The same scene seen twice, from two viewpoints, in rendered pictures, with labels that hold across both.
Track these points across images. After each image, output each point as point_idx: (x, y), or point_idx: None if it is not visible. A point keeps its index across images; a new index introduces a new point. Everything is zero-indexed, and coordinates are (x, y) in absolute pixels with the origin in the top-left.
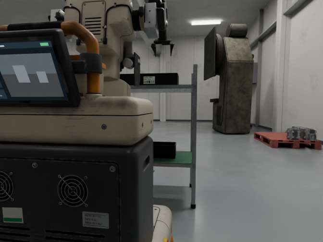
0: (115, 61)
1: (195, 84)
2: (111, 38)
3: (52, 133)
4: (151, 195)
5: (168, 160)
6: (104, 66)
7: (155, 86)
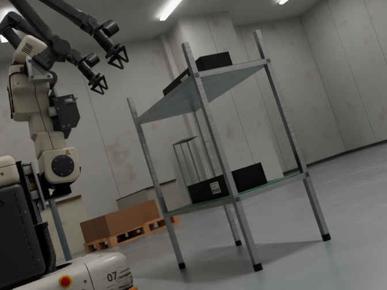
0: (35, 117)
1: (192, 73)
2: (16, 105)
3: None
4: (18, 232)
5: (225, 197)
6: None
7: (169, 95)
